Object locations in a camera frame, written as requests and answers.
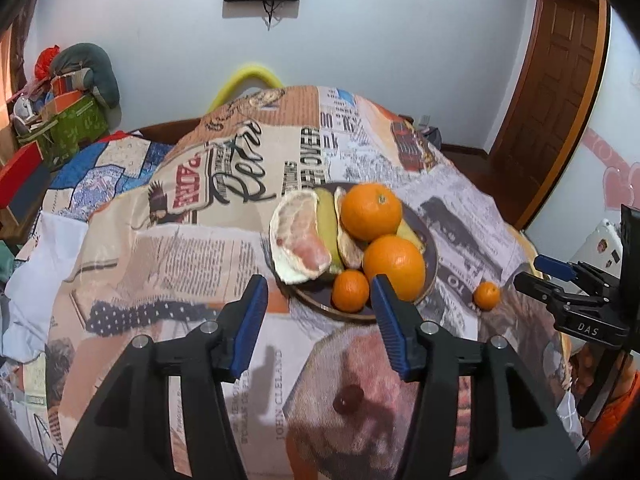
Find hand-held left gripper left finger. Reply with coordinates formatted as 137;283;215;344
59;274;269;480

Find yellow foam tube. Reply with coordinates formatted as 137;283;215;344
206;62;285;113

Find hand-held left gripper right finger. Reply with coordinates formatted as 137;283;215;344
370;274;583;480

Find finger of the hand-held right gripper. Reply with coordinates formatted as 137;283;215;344
532;254;621;306
512;271;608;321

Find hanging black cable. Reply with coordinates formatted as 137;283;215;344
262;0;286;28

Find blue patchwork quilt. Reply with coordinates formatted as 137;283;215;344
42;130;176;221

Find peeled pomelo piece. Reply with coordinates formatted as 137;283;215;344
334;186;366;270
269;190;332;285

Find red box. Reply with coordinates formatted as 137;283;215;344
0;142;51;226

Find brown wooden door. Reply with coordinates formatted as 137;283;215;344
487;0;613;231

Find yellow-green sugarcane piece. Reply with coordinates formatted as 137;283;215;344
396;219;426;255
314;189;346;273

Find red plastic bag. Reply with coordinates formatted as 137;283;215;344
34;46;61;78

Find brown side curtain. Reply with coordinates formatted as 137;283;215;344
7;0;43;96

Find dark red grape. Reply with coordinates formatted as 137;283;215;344
333;385;364;416

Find newspaper printed blanket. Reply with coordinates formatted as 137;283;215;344
20;85;571;480

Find white cloth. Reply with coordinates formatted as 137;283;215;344
0;210;91;361

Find wooden bed frame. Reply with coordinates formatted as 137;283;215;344
120;119;201;141

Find small tangerine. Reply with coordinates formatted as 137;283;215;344
331;269;371;312
473;281;501;310

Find orange cardboard box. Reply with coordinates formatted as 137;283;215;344
42;77;91;111

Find large orange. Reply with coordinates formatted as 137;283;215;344
362;234;427;303
340;183;403;242

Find person's right forearm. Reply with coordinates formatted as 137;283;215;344
575;347;640;461

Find grey round plate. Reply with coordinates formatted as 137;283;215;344
287;182;440;322

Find white wardrobe door pink stickers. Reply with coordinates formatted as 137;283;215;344
520;10;640;271

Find white case with stickers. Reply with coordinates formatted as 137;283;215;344
570;218;623;273

